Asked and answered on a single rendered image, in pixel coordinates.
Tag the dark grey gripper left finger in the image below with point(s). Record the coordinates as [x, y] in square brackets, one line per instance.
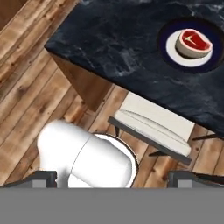
[43, 178]

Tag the dark blue white plate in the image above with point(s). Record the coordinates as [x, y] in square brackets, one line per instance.
[175, 57]

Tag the white cushioned stool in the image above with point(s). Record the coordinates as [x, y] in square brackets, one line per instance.
[151, 125]

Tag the white round object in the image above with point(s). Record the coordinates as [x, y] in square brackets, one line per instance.
[96, 157]

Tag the brown wooden cabinet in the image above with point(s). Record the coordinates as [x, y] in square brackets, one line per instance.
[8, 10]

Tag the wooden kitchen island cabinet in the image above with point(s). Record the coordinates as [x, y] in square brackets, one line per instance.
[87, 84]

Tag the raw red steak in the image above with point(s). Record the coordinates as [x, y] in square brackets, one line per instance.
[194, 43]

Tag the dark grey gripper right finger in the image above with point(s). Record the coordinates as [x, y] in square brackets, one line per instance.
[180, 178]

